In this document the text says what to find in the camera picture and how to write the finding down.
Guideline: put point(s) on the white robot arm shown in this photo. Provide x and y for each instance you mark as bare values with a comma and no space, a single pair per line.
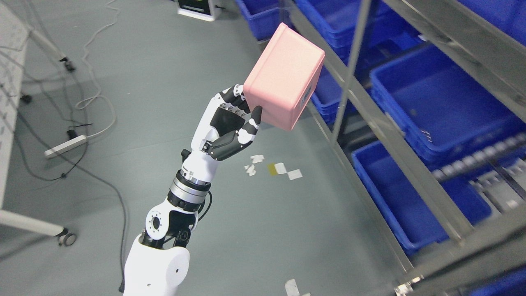
158,261

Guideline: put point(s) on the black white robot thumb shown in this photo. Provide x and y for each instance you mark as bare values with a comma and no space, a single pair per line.
235,133

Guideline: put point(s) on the pink plastic storage box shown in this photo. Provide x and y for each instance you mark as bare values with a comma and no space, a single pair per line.
284,78

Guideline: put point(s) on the stainless steel shelf rack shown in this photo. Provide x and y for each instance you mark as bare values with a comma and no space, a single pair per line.
432,108

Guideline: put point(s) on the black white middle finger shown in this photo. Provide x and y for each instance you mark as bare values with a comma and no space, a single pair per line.
237,92

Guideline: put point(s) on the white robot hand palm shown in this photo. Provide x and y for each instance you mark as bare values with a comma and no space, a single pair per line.
199,167

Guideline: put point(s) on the white power strip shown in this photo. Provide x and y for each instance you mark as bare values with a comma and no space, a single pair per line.
66,146

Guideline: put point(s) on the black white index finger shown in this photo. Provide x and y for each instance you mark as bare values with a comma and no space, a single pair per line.
240,102

